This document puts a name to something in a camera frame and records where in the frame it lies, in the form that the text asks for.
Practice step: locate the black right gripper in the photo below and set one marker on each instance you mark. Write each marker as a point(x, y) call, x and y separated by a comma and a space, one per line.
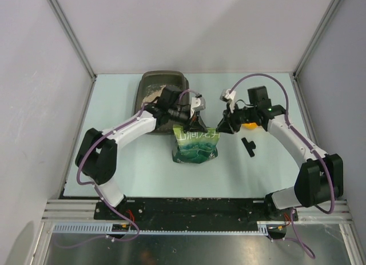
point(224, 126)

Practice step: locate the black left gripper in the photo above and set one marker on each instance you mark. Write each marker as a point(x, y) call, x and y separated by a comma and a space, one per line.
point(199, 126)

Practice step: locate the green litter bag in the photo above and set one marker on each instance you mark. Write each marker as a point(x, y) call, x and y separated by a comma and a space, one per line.
point(194, 147)

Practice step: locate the yellow plastic scoop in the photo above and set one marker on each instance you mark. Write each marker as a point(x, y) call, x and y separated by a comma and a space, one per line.
point(250, 126)

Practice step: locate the black bag clip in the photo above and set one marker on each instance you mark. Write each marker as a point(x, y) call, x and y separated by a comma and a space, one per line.
point(250, 146)

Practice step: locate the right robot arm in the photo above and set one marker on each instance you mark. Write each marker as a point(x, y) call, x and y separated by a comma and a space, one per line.
point(320, 176)

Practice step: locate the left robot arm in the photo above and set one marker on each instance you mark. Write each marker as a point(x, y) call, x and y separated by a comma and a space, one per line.
point(97, 155)

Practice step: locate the beige litter pile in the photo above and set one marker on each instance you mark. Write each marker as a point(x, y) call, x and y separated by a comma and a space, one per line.
point(152, 92)

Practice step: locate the dark grey litter box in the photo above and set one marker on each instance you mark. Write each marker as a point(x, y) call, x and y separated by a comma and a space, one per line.
point(168, 78)

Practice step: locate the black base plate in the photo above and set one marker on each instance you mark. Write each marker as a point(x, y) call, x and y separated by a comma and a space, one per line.
point(201, 222)

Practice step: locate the grey slotted cable duct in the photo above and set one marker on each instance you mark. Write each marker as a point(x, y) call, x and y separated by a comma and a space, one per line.
point(124, 228)

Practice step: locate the aluminium frame rail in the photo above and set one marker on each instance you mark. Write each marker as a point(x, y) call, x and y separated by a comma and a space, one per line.
point(252, 210)

